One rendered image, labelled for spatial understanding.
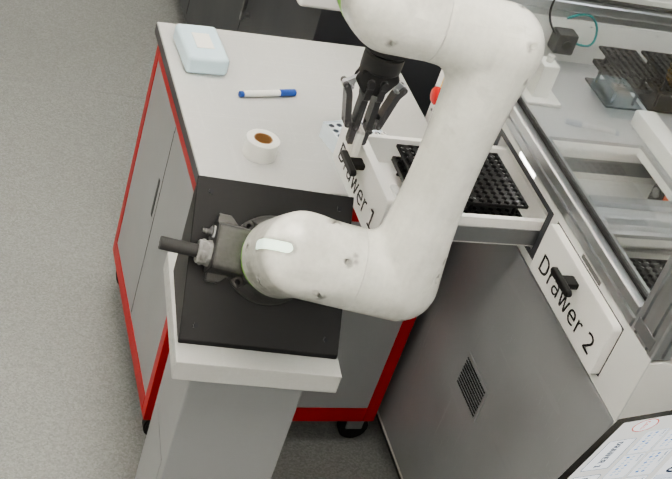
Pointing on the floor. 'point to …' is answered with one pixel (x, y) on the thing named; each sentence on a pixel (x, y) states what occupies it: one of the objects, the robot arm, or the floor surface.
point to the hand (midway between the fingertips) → (354, 142)
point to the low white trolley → (360, 340)
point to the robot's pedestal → (225, 406)
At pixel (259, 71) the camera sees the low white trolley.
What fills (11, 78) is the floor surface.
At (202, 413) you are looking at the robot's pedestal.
